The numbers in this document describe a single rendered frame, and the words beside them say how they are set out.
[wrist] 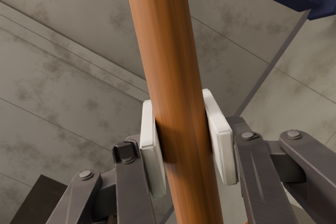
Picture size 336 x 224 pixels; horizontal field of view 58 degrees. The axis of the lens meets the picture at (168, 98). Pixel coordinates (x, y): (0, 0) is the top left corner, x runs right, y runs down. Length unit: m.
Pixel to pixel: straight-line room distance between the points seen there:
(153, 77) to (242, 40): 4.38
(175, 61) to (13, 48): 4.66
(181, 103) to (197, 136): 0.02
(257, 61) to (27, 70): 3.32
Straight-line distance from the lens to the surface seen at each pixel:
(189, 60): 0.16
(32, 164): 5.38
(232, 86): 4.65
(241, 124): 0.17
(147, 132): 0.16
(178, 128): 0.16
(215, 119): 0.16
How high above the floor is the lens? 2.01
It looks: 11 degrees down
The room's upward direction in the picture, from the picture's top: 62 degrees counter-clockwise
